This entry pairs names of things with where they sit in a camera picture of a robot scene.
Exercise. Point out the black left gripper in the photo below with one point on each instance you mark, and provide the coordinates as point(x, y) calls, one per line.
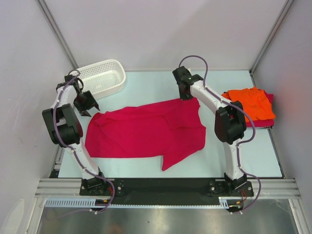
point(91, 103)

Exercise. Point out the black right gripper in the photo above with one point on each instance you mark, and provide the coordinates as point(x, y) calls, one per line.
point(183, 96)

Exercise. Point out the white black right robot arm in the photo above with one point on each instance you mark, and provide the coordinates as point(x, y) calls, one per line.
point(229, 124)

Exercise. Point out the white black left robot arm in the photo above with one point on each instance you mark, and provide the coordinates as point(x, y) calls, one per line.
point(65, 129)

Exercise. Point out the white perforated plastic basket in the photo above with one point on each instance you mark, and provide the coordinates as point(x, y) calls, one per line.
point(102, 78)

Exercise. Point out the orange t shirt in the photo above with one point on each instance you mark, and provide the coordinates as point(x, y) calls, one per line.
point(245, 96)

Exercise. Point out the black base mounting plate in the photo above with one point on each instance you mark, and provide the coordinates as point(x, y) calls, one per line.
point(168, 191)

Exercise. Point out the aluminium front frame rail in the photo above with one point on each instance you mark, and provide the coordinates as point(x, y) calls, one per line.
point(267, 188)

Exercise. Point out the white slotted cable duct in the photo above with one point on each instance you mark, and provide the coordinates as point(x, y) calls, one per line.
point(98, 203)

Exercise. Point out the aluminium left corner post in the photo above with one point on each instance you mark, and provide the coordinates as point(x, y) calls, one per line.
point(43, 6)

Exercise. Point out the aluminium corner post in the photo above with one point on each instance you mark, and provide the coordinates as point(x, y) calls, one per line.
point(43, 6)
point(273, 32)

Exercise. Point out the aluminium right corner post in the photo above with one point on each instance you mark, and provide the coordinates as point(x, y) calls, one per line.
point(273, 32)

